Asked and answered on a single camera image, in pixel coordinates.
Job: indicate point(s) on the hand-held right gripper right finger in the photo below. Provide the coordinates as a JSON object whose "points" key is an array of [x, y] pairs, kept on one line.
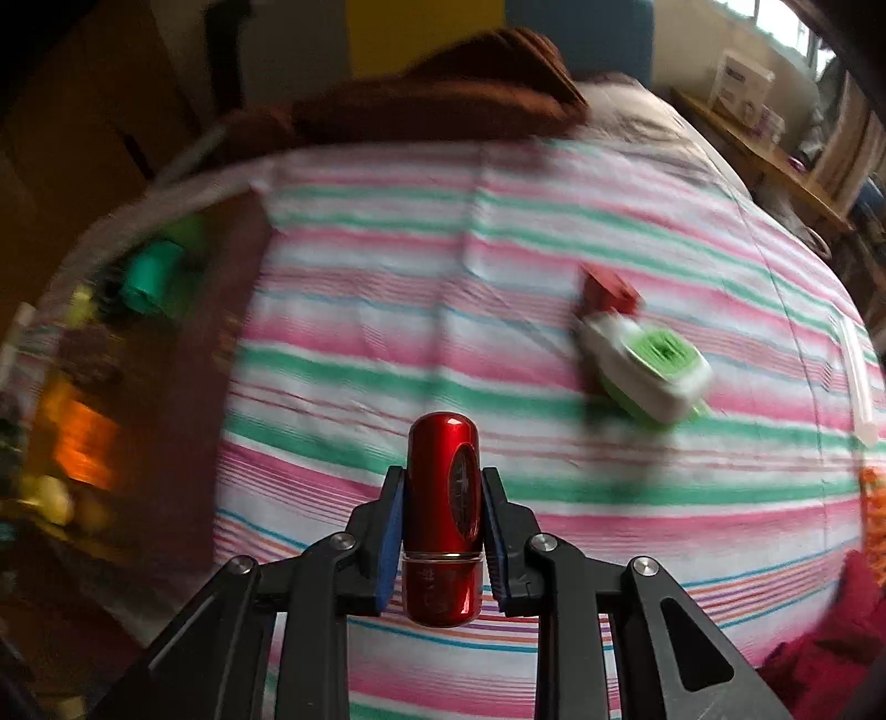
{"points": [[493, 547]]}

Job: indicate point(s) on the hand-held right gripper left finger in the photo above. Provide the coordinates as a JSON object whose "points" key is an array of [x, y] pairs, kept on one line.
{"points": [[391, 547]]}

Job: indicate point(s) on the red metallic cylinder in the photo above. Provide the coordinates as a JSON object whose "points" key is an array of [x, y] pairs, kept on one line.
{"points": [[443, 498]]}

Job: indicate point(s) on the orange plastic scoop piece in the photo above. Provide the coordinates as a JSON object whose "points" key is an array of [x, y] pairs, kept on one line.
{"points": [[79, 439]]}

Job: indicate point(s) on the teal green toy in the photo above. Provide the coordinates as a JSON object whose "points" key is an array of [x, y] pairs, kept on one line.
{"points": [[152, 277]]}

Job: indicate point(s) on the green white tape dispenser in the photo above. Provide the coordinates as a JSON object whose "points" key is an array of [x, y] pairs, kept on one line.
{"points": [[650, 367]]}

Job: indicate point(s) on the striped bed sheet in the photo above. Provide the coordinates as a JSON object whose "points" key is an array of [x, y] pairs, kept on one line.
{"points": [[450, 277]]}

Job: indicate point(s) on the red block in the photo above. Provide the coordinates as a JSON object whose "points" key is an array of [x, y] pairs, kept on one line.
{"points": [[609, 291]]}

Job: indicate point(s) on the yellow plastic toy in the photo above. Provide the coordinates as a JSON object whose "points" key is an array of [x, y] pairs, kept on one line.
{"points": [[59, 500]]}

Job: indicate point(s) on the red cloth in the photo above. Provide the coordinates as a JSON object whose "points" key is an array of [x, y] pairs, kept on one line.
{"points": [[830, 651]]}

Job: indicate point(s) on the orange toy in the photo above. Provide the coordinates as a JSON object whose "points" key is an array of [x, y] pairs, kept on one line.
{"points": [[874, 491]]}

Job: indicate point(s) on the white stick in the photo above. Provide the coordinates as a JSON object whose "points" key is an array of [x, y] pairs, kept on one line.
{"points": [[862, 388]]}

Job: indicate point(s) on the brown blanket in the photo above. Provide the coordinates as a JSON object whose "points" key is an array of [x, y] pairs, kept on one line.
{"points": [[429, 90]]}

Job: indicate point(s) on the wooden desk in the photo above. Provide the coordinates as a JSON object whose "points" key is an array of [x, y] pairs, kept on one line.
{"points": [[761, 159]]}

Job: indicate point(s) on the grey yellow blue headboard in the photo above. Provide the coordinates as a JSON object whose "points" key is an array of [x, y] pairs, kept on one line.
{"points": [[422, 28]]}

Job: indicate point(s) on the white box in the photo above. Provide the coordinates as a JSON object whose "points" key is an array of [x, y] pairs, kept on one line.
{"points": [[742, 82]]}

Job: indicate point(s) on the window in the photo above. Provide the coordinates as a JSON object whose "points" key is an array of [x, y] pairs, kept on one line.
{"points": [[789, 24]]}

